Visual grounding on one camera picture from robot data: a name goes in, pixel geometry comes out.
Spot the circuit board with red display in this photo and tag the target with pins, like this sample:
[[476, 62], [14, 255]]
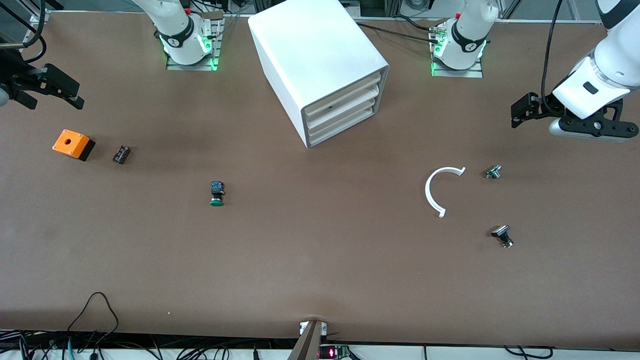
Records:
[[332, 353]]

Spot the green push button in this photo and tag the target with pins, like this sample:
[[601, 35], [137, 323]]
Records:
[[217, 194]]

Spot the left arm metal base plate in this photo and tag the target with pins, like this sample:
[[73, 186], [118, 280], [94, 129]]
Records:
[[460, 73]]

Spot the black silver selector switch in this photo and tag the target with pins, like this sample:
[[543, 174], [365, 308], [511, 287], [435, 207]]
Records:
[[501, 232]]

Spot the small black contact block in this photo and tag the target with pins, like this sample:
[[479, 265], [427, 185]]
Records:
[[121, 154]]

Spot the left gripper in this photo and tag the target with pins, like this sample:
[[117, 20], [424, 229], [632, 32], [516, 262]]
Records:
[[541, 106]]

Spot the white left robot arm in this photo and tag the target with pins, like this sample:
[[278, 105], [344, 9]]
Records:
[[467, 30]]

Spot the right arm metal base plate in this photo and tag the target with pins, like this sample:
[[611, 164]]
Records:
[[192, 67]]

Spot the orange button enclosure box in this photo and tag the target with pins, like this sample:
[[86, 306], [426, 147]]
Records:
[[70, 142]]

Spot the aluminium frame profile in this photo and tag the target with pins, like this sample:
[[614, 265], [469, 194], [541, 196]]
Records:
[[39, 18]]

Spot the lowest white cabinet drawer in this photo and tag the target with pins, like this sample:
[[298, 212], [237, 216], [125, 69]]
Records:
[[345, 126]]

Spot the small silver green switch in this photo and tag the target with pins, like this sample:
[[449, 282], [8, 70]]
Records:
[[493, 172]]

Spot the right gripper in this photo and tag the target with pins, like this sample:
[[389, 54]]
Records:
[[15, 78]]

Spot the grey metal bracket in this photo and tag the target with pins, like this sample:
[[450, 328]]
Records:
[[310, 345]]

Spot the white curved plastic arc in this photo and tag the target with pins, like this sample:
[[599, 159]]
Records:
[[428, 192]]

